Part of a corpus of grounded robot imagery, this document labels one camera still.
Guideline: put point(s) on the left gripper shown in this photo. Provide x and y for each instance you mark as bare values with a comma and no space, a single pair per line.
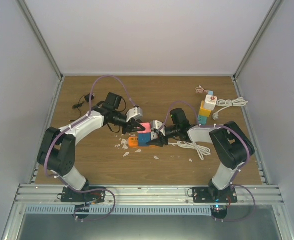
131,124

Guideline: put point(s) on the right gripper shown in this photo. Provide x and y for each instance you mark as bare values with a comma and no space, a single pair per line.
159,142

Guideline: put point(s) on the pink plug adapter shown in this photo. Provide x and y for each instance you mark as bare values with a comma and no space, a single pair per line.
147,128

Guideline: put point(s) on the orange power strip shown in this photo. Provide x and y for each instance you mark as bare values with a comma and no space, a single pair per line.
133,142

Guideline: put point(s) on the blue cube socket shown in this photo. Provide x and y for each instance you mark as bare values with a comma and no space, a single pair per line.
143,139

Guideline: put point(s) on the white charger plug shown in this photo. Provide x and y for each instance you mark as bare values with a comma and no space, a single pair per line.
153,135

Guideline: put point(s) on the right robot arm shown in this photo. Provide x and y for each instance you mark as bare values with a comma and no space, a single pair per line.
232,146

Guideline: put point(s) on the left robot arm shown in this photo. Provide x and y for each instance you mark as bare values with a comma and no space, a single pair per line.
57,150

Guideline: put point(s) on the yellow cube socket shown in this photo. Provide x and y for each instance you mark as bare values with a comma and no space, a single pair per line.
204,112

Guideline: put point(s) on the teal power strip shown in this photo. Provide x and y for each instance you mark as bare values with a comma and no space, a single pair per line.
202,120

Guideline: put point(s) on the white cube adapter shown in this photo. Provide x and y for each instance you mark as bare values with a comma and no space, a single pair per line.
210,102

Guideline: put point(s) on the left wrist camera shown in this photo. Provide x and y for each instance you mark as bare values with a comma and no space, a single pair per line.
134,114

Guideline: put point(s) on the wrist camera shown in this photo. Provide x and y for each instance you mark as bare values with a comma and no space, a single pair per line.
134,114
155,125

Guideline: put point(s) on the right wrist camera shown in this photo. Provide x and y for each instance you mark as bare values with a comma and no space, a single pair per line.
155,125

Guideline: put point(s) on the grey cable duct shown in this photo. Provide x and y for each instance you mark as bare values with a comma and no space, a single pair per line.
121,210

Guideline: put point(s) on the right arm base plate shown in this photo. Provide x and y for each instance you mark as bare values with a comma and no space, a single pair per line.
207,195

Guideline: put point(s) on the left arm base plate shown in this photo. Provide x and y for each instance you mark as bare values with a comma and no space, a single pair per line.
95,196

